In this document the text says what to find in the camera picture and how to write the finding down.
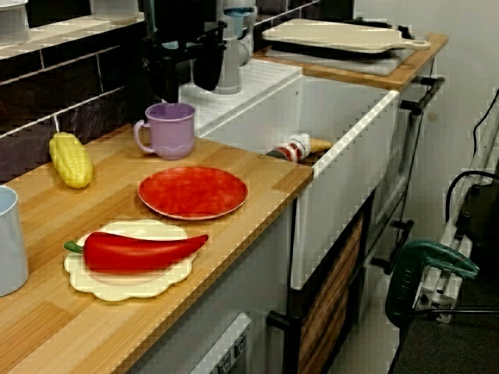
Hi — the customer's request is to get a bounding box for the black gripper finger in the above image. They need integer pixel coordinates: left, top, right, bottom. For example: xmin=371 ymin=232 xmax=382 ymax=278
xmin=150 ymin=57 xmax=181 ymax=103
xmin=193 ymin=44 xmax=227 ymax=93

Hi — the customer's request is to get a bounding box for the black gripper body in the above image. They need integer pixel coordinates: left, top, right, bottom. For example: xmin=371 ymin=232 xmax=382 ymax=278
xmin=141 ymin=19 xmax=229 ymax=65

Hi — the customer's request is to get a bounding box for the purple plastic mug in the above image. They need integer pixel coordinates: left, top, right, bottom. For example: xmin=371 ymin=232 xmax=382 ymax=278
xmin=133 ymin=101 xmax=196 ymax=161

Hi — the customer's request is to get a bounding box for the red toy chili pepper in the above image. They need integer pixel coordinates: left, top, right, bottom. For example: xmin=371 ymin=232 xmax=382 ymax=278
xmin=63 ymin=231 xmax=210 ymax=273

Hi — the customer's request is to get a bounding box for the grey toy faucet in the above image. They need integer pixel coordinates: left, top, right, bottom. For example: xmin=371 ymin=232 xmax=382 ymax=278
xmin=212 ymin=0 xmax=259 ymax=95

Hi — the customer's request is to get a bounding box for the black upright kitchen panel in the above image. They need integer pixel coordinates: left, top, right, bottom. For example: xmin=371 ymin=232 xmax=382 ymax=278
xmin=124 ymin=0 xmax=165 ymax=132

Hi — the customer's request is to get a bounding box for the white pot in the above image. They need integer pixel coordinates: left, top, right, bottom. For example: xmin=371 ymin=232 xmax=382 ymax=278
xmin=90 ymin=0 xmax=140 ymax=23

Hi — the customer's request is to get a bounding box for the red tomato can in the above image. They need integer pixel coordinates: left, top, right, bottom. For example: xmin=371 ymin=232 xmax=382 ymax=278
xmin=267 ymin=132 xmax=313 ymax=162

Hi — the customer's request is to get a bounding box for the red round plate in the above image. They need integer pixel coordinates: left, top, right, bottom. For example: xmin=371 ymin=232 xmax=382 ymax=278
xmin=138 ymin=166 xmax=250 ymax=221

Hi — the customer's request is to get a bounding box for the yellow toy corn cob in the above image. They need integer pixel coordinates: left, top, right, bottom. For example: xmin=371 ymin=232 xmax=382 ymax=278
xmin=48 ymin=132 xmax=94 ymax=189

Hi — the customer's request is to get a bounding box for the cream cutting board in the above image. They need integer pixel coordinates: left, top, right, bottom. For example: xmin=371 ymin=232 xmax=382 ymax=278
xmin=261 ymin=18 xmax=432 ymax=55

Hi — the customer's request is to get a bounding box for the toy ice cream cone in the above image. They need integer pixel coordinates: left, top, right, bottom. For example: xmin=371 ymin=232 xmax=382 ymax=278
xmin=309 ymin=138 xmax=334 ymax=156

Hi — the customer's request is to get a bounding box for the white tray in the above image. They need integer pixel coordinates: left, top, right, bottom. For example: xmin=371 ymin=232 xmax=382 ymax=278
xmin=264 ymin=45 xmax=415 ymax=77

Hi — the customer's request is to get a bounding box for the white container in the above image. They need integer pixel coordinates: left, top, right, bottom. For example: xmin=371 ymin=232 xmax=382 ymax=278
xmin=0 ymin=0 xmax=32 ymax=45

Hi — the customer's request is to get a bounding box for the white toy sink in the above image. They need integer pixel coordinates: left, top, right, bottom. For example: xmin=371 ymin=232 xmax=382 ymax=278
xmin=161 ymin=58 xmax=401 ymax=291

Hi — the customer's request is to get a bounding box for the white toy kitchen cabinet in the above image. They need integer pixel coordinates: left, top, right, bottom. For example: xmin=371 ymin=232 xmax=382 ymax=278
xmin=128 ymin=202 xmax=441 ymax=374

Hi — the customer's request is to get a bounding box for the cream scalloped plate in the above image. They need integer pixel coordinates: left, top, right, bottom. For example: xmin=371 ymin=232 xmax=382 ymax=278
xmin=63 ymin=218 xmax=200 ymax=302

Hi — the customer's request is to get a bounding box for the light blue plastic tumbler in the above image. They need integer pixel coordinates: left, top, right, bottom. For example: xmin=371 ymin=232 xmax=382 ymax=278
xmin=0 ymin=185 xmax=30 ymax=298

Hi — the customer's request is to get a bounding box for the wooden crate front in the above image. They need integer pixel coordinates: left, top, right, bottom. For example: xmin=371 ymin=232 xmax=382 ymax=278
xmin=298 ymin=216 xmax=364 ymax=374

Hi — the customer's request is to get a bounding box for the grey toy dishwasher front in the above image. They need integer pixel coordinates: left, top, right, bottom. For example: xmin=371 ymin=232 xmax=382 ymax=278
xmin=189 ymin=311 xmax=254 ymax=374

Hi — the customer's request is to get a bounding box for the black device box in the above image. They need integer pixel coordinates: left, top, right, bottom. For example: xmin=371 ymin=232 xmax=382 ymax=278
xmin=455 ymin=182 xmax=499 ymax=260

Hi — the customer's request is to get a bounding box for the black cabinet handle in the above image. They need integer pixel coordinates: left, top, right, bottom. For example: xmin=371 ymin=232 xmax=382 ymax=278
xmin=399 ymin=76 xmax=446 ymax=117
xmin=369 ymin=219 xmax=415 ymax=276
xmin=266 ymin=309 xmax=302 ymax=374

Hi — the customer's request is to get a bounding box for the black cable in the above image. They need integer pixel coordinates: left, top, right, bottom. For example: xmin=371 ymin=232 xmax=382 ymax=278
xmin=472 ymin=87 xmax=499 ymax=147
xmin=445 ymin=170 xmax=499 ymax=235

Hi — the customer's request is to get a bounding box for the white aluminium frame rail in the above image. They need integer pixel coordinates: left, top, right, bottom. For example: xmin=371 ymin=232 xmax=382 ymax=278
xmin=412 ymin=112 xmax=499 ymax=324

